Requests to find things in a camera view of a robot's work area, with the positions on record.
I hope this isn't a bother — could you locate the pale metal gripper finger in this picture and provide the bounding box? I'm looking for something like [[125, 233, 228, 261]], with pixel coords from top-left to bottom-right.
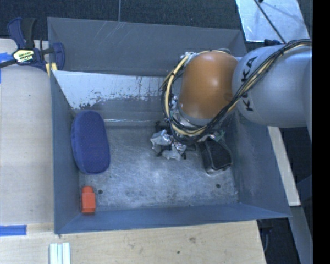
[[150, 129, 173, 151], [161, 142, 188, 161]]

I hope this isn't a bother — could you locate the grey metal bin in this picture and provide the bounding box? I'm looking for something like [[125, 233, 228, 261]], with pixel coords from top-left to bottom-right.
[[47, 16, 293, 235]]

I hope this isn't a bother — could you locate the black flat case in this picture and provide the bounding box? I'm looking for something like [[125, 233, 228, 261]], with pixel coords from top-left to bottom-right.
[[200, 139, 234, 175]]

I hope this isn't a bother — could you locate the blue oval cushion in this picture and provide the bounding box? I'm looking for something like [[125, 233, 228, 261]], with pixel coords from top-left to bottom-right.
[[70, 109, 112, 175]]

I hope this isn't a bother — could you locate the small orange block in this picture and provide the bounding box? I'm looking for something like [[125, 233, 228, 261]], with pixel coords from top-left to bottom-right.
[[80, 185, 97, 215]]

